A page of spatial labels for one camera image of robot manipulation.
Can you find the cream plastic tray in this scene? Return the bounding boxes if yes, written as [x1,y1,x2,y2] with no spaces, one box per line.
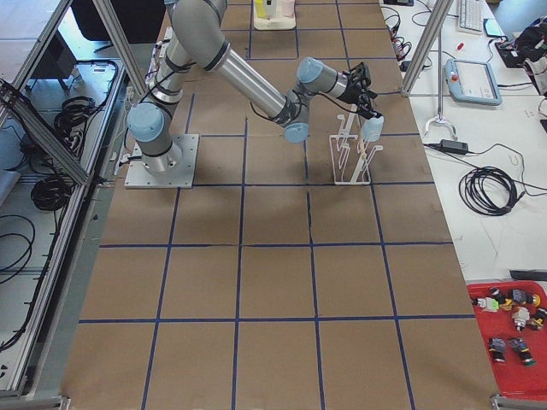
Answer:
[253,0,296,31]

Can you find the white keyboard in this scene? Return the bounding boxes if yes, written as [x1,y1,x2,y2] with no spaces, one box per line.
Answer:
[456,0,483,34]

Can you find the light blue plastic cup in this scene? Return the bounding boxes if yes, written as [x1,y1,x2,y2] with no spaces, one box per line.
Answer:
[361,116,384,142]

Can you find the brown paper table cover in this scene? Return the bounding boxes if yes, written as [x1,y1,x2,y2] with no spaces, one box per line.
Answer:
[61,1,497,409]

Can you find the pink plastic cup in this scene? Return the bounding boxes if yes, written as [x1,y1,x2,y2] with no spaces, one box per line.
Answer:
[280,0,295,18]

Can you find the aluminium frame post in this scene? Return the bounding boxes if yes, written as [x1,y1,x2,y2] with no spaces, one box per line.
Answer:
[401,0,453,97]

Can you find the teach pendant tablet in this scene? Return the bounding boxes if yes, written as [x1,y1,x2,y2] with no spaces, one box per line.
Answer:
[444,59,502,106]

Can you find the reacher grabber tool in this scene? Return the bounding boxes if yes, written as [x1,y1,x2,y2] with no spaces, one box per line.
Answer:
[425,32,458,141]

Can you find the black power adapter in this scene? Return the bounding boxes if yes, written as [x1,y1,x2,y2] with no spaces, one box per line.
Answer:
[439,139,469,155]

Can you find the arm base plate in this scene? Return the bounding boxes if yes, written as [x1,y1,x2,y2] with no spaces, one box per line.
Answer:
[124,134,199,189]

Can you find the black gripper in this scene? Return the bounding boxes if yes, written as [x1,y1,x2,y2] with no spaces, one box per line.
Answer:
[339,62,382,120]

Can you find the red parts tray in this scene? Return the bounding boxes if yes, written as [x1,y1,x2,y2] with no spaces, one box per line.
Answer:
[468,280,546,401]

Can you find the coiled black cable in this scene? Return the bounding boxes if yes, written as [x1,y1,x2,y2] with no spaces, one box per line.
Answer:
[459,167,517,216]

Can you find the yellow plastic cup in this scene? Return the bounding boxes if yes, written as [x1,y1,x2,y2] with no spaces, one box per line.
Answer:
[254,0,268,19]

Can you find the white wire cup rack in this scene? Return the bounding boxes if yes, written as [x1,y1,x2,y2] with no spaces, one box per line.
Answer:
[329,114,384,185]

